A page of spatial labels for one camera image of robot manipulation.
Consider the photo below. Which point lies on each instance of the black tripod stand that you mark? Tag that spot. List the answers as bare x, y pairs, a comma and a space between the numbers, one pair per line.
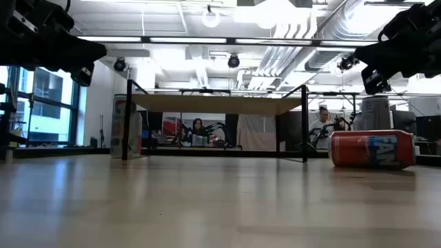
30, 120

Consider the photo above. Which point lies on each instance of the black aluminium table frame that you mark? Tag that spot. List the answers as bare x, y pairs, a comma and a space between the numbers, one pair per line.
69, 151

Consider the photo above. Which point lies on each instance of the thin black floor stand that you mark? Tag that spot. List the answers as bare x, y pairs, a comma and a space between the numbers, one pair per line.
102, 131

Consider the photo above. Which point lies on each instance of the black ceiling spotlight cluster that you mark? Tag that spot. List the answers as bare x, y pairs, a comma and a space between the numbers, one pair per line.
347, 63

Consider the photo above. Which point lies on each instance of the black equipment stand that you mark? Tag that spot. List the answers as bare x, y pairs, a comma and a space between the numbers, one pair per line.
7, 120

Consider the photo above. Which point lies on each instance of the wooden shelf black metal legs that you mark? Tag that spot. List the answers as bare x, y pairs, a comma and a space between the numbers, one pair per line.
213, 105

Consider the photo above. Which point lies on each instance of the person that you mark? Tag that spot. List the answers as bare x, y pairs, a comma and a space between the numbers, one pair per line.
322, 132
198, 128

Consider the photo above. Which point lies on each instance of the black overhead light bar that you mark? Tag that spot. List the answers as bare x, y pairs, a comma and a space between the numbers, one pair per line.
189, 40

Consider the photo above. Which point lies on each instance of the short red white can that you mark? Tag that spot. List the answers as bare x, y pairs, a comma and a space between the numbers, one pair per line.
138, 134

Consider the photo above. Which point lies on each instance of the round white pendant lamp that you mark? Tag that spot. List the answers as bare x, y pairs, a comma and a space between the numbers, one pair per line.
203, 19

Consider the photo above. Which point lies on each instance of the large glass window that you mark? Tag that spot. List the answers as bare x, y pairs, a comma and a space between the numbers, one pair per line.
51, 113

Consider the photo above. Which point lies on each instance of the pale pink cloth curtain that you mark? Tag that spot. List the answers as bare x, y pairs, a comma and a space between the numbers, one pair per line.
256, 134

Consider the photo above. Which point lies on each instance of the orange Fanta soda can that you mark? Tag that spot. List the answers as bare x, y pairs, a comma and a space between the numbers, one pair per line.
351, 149

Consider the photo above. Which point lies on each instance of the tall grey drink can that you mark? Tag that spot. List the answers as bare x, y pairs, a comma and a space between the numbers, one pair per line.
375, 113

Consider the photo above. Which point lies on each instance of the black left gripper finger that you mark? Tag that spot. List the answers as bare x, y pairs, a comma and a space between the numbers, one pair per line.
82, 75
86, 53

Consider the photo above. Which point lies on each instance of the small white cup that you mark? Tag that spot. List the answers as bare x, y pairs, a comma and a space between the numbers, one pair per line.
417, 150

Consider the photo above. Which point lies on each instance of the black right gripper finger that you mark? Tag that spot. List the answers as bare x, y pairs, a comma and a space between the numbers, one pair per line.
375, 81
375, 56

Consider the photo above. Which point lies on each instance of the background black robot arm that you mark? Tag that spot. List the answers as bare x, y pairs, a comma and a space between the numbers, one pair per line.
182, 134
220, 126
341, 123

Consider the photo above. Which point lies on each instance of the tall white can red print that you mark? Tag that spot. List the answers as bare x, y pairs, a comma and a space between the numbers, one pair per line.
116, 127

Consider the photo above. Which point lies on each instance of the red wall poster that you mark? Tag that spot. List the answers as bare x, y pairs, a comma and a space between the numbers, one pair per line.
170, 126

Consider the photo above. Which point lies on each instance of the silver ventilation duct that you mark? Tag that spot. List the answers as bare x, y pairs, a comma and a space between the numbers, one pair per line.
344, 31

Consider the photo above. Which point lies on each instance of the small black box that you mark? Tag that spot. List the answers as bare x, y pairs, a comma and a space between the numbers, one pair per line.
93, 142

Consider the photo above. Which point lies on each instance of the black computer monitor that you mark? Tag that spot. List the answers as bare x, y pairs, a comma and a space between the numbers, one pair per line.
403, 122

